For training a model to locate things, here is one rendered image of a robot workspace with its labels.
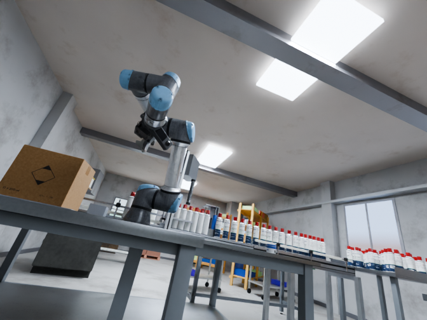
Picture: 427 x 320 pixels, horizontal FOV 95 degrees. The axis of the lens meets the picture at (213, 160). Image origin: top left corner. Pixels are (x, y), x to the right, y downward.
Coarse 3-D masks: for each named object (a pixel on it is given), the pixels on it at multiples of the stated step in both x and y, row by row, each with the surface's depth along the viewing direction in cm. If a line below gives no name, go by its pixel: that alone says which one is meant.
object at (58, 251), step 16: (48, 240) 298; (64, 240) 308; (80, 240) 318; (48, 256) 294; (64, 256) 303; (80, 256) 312; (96, 256) 323; (32, 272) 288; (48, 272) 296; (64, 272) 305; (80, 272) 315
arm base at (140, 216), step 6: (132, 204) 109; (132, 210) 106; (138, 210) 106; (144, 210) 107; (150, 210) 110; (126, 216) 105; (132, 216) 103; (138, 216) 104; (144, 216) 106; (150, 216) 111; (138, 222) 102; (144, 222) 104; (150, 222) 110
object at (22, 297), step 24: (24, 240) 181; (216, 264) 232; (264, 264) 109; (288, 264) 114; (0, 288) 153; (24, 288) 162; (48, 288) 173; (120, 288) 83; (216, 288) 222; (312, 288) 113; (0, 312) 118; (24, 312) 124; (48, 312) 130; (72, 312) 136; (96, 312) 144; (120, 312) 80; (144, 312) 161; (192, 312) 182; (216, 312) 196; (312, 312) 108
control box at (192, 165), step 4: (192, 156) 163; (188, 160) 162; (192, 160) 162; (196, 160) 170; (188, 164) 160; (192, 164) 161; (196, 164) 171; (188, 168) 159; (192, 168) 162; (196, 168) 171; (188, 172) 157; (192, 172) 162; (196, 172) 172; (184, 176) 160; (188, 176) 158; (192, 176) 163; (196, 176) 172; (188, 180) 170
